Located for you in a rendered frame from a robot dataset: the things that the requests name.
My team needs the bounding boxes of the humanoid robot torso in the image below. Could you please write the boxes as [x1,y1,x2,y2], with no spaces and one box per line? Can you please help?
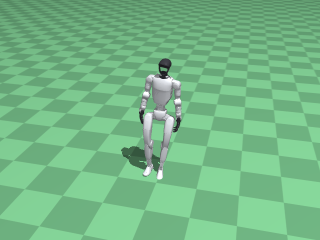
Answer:
[152,73,174,121]

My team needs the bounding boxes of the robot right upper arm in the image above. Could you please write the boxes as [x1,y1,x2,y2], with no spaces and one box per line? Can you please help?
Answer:
[143,74,155,99]

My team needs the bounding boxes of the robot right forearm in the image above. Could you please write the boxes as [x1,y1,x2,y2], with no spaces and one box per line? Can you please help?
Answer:
[139,92,148,112]

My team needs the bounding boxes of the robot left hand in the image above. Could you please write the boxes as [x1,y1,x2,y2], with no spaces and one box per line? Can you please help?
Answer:
[173,117,181,133]

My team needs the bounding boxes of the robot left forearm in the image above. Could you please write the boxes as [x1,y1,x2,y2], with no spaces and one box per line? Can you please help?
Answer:
[175,100,182,120]

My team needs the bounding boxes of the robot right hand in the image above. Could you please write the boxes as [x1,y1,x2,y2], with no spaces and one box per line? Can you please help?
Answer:
[139,110,144,124]

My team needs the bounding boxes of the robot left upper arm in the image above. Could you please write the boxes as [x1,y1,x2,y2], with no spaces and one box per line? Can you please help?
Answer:
[172,79,182,106]

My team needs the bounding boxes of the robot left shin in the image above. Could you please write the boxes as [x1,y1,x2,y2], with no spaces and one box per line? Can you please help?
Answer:
[159,147,169,170]

